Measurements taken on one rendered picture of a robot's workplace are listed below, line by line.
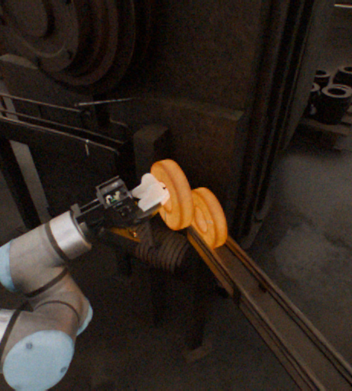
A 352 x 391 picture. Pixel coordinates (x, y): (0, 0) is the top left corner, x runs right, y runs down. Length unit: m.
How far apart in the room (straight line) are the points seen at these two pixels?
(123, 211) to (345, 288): 1.27
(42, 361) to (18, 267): 0.18
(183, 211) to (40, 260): 0.29
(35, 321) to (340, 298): 1.35
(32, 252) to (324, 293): 1.31
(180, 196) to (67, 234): 0.23
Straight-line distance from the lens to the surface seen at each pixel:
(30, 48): 1.01
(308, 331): 0.72
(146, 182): 0.70
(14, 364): 0.59
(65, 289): 0.71
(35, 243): 0.68
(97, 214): 0.66
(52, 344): 0.58
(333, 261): 1.81
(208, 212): 0.77
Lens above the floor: 1.30
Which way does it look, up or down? 41 degrees down
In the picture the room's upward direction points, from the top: straight up
